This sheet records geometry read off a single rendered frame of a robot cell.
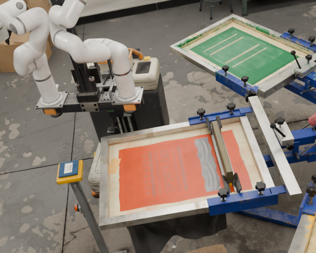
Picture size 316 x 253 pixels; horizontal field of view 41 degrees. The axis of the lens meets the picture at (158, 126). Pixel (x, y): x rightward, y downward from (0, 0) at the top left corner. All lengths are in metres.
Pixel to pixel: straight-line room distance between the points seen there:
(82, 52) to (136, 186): 0.67
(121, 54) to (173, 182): 0.67
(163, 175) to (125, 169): 0.20
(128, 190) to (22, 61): 0.80
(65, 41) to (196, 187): 0.88
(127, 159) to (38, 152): 1.86
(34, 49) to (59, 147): 1.87
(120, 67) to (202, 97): 2.01
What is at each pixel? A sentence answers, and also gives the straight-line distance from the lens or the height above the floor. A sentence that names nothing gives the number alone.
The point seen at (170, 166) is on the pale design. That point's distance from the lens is 2.08.
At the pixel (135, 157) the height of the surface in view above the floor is 0.96.
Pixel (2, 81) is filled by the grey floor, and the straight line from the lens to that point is 5.16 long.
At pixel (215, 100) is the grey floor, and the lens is 3.98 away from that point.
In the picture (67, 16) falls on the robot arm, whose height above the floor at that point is 1.71.
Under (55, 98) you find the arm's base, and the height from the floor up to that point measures 1.16.
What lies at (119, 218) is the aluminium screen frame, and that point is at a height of 0.99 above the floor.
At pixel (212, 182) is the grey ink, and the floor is 0.96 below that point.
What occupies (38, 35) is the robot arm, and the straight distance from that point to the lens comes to 2.08.
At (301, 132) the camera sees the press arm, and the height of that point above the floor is 1.04.
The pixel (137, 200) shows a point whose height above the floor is 0.96.
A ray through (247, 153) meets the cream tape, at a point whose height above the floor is 0.96.
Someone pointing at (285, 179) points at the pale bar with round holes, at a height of 1.04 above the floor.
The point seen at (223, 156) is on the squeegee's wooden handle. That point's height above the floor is 1.06.
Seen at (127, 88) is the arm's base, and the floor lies 1.21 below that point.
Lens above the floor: 2.45
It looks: 40 degrees down
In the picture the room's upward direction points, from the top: 12 degrees counter-clockwise
